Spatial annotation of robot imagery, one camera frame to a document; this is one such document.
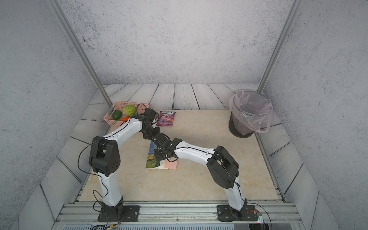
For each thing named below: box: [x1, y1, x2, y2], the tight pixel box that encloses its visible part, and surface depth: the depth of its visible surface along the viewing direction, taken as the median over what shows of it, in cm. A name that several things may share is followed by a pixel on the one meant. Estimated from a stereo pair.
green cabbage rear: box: [122, 104, 137, 117], surface depth 116 cm
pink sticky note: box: [163, 160, 178, 170], surface depth 90 cm
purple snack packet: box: [156, 110, 177, 127], surface depth 116 cm
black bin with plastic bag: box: [228, 89, 274, 138], surface depth 96 cm
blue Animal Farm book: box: [145, 139, 169, 170], surface depth 91 cm
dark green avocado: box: [112, 110, 123, 121], surface depth 116 cm
